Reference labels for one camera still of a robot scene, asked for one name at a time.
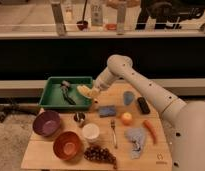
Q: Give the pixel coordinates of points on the orange carrot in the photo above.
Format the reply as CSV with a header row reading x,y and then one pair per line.
x,y
150,128

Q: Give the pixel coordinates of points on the green plastic tray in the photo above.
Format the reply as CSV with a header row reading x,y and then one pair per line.
x,y
60,93

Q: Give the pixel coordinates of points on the grey crumpled cloth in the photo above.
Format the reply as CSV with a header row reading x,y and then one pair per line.
x,y
137,136

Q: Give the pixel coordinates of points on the yellow banana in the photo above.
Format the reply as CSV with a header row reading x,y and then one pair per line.
x,y
87,92

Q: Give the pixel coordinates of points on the purple bowl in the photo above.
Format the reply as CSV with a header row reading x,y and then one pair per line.
x,y
46,123

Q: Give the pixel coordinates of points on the blue cup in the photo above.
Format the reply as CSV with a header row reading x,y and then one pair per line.
x,y
128,97

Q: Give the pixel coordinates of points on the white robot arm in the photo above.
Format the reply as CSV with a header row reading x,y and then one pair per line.
x,y
188,119

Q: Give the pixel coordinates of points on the blue sponge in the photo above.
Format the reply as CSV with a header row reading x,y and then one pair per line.
x,y
107,111

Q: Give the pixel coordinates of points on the black rectangular object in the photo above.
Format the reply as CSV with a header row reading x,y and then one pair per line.
x,y
143,105

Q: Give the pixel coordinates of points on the small metal cup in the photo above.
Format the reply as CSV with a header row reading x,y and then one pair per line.
x,y
79,118

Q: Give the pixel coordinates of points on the orange bowl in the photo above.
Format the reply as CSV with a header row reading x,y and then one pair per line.
x,y
67,145

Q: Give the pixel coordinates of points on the bunch of dark grapes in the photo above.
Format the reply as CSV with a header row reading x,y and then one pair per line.
x,y
100,155

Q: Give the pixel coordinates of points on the orange fruit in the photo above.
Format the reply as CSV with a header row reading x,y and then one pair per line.
x,y
126,118

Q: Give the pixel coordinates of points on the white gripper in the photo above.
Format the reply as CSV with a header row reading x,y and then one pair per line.
x,y
104,80

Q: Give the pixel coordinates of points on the white cup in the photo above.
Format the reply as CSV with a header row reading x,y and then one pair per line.
x,y
91,132

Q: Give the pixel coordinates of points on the dark tool in tray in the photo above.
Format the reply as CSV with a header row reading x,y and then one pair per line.
x,y
65,88

